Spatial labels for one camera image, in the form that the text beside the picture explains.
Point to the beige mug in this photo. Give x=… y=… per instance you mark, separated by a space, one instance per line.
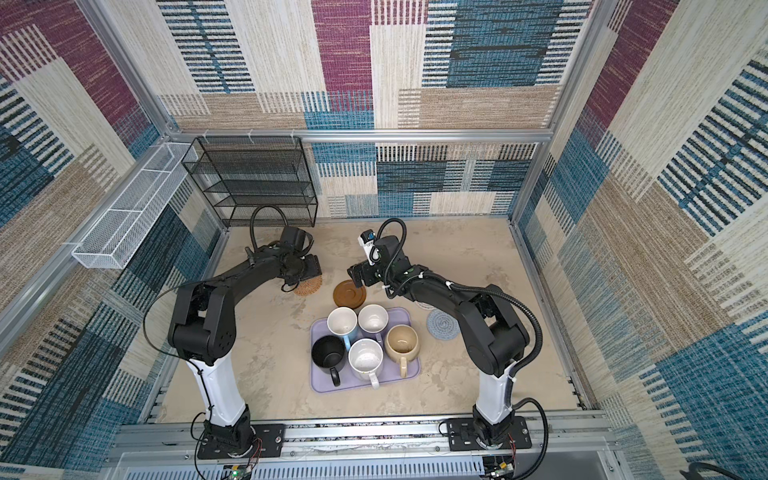
x=402 y=346

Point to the lavender mug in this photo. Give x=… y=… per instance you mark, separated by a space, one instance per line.
x=373 y=319

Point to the blue grey woven coaster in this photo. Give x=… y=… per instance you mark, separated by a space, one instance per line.
x=442 y=326

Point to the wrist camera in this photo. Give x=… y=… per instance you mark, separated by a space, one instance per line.
x=367 y=241
x=294 y=239

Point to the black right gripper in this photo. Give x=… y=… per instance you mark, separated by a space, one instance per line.
x=365 y=268

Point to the woven rattan coaster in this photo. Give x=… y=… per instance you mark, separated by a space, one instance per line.
x=308 y=287

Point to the black wire mesh shelf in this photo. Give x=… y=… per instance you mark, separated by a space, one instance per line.
x=237 y=175

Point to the small brown wooden coaster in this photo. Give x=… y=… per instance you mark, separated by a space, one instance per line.
x=347 y=294

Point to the black mug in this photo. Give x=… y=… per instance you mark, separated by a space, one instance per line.
x=329 y=354

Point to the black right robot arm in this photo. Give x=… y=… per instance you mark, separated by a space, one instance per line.
x=501 y=334

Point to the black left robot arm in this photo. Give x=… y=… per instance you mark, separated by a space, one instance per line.
x=203 y=331

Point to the light blue mug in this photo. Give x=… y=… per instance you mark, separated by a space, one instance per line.
x=342 y=322

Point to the white wire mesh basket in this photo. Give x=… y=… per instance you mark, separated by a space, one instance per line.
x=123 y=227

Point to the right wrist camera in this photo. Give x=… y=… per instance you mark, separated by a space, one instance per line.
x=367 y=241

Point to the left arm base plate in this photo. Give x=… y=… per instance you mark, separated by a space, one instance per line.
x=258 y=440

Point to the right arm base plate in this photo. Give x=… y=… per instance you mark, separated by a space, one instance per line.
x=468 y=434

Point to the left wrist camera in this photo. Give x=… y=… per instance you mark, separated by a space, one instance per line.
x=294 y=239

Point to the white mug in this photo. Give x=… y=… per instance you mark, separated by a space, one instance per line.
x=366 y=357

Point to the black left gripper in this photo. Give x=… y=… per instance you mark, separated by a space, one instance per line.
x=314 y=269

